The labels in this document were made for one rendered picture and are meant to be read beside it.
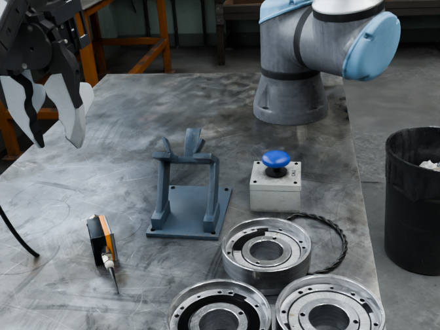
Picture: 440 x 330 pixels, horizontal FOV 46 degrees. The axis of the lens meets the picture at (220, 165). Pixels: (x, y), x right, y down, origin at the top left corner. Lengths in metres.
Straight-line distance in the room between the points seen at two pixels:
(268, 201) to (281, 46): 0.34
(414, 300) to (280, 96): 1.03
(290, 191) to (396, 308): 1.12
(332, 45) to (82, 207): 0.47
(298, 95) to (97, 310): 0.57
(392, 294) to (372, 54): 1.11
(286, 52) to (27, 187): 0.51
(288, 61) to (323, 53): 0.10
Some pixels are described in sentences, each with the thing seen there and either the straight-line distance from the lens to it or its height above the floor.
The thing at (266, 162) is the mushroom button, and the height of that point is 0.87.
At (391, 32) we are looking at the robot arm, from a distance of 0.91.
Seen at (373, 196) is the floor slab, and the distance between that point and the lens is 2.33.
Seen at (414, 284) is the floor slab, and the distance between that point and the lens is 1.90.
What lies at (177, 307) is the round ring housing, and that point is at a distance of 0.56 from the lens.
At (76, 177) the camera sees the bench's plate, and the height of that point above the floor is 0.80.
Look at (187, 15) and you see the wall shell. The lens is 4.64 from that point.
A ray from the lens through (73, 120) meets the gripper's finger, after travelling 0.57.
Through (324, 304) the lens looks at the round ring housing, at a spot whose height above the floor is 0.83.
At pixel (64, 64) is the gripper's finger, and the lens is 0.55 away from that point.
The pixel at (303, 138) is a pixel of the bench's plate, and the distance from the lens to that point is 0.95.
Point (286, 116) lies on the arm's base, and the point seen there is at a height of 0.82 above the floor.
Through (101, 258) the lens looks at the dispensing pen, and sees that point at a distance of 0.67.
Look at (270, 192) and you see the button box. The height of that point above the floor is 0.83.
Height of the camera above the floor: 1.21
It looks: 28 degrees down
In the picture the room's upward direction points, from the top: 4 degrees counter-clockwise
